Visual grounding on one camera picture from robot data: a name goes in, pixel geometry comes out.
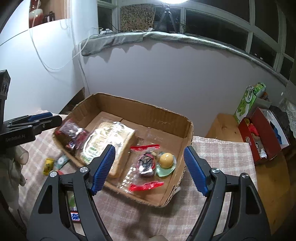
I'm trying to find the yellow candy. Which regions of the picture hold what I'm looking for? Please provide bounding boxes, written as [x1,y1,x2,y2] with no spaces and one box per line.
[43,158,55,176]

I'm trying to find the clear bag red seals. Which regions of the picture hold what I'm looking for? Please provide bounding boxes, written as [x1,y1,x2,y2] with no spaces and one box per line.
[117,144,164,193]

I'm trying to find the red storage box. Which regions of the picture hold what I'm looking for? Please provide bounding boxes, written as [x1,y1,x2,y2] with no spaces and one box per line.
[238,108,290,165]

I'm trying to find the yellow round pastry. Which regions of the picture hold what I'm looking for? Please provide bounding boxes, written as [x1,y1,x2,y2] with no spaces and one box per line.
[159,153,174,169]

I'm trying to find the grey window sill cloth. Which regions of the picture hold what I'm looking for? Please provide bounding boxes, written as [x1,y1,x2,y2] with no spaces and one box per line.
[80,31,288,85]

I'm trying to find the white cable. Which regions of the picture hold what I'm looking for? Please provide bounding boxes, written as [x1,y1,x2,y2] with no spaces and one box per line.
[28,18,93,72]

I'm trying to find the black tripod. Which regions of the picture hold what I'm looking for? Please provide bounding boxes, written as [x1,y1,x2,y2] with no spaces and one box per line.
[154,5,179,33]

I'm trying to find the green white snack packet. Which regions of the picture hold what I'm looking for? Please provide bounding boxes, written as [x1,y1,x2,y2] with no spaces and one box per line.
[53,155,69,170]

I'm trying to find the cardboard box tray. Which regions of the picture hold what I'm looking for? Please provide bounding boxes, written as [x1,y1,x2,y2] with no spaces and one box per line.
[53,93,193,207]

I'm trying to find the leopard print cushion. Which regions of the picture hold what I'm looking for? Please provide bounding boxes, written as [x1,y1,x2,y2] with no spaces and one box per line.
[120,4,156,32]

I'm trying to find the green tissue box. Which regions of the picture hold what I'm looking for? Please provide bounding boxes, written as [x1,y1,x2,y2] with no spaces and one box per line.
[234,82,266,124]

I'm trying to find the left gloved hand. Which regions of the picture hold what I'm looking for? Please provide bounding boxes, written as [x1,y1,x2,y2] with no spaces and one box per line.
[1,146,29,210]

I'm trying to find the blue white candy bar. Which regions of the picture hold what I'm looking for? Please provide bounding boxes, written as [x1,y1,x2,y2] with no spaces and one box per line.
[70,211,81,223]

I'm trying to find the cracker pack clear wrap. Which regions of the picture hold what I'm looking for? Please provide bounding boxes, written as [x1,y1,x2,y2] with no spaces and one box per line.
[76,118,136,178]

